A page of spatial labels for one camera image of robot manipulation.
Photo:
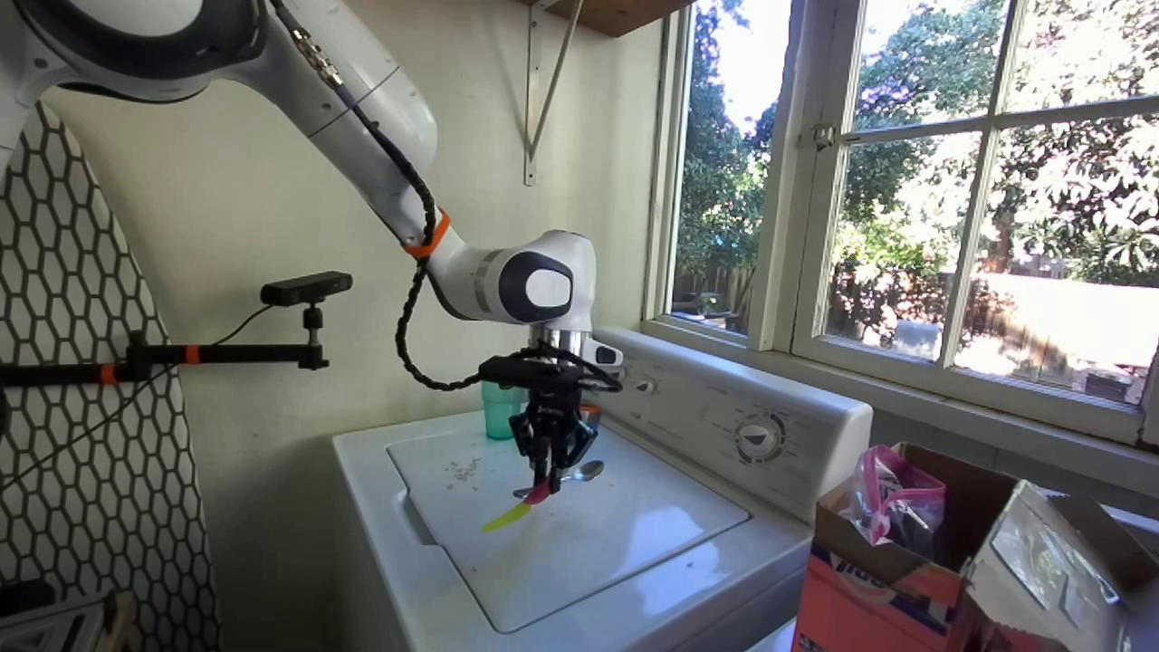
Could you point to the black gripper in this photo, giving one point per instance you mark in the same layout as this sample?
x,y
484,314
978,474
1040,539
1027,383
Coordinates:
x,y
550,419

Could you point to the yellow plastic knife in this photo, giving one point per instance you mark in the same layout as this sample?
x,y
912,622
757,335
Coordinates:
x,y
507,518

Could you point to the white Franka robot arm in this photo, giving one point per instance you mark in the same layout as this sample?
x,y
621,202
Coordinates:
x,y
350,110

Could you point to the orange and blue cup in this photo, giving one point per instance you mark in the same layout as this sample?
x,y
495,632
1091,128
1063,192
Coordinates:
x,y
591,412

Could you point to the teal plastic cup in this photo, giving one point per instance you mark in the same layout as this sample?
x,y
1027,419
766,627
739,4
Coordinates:
x,y
496,419

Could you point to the white washer lid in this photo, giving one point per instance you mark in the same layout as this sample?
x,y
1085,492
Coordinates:
x,y
601,529

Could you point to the small washer knob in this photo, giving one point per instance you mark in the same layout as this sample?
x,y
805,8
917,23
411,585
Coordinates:
x,y
641,385

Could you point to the white top-load washing machine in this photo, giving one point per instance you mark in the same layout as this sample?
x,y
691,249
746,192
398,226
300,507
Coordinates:
x,y
673,581

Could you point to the large washer dial knob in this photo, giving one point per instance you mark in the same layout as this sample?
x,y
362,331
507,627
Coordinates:
x,y
757,436

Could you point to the orange Tide detergent box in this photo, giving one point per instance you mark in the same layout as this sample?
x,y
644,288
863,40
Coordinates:
x,y
871,592

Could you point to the pink plastic bag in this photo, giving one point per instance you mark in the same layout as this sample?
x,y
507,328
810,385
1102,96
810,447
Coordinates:
x,y
898,492

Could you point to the wooden shelf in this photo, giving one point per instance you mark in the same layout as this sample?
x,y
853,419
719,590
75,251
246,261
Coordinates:
x,y
611,14

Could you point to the hexagon pattern ironing board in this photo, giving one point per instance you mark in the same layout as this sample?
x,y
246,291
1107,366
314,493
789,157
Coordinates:
x,y
75,423

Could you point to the brown cardboard box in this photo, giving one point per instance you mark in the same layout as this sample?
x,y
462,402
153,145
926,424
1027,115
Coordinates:
x,y
1051,565

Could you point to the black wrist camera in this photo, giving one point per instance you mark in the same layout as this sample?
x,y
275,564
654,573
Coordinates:
x,y
548,366

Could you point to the black exterior camera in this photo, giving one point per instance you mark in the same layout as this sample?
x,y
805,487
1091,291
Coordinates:
x,y
304,288

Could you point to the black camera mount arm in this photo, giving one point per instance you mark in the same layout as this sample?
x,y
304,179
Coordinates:
x,y
217,355

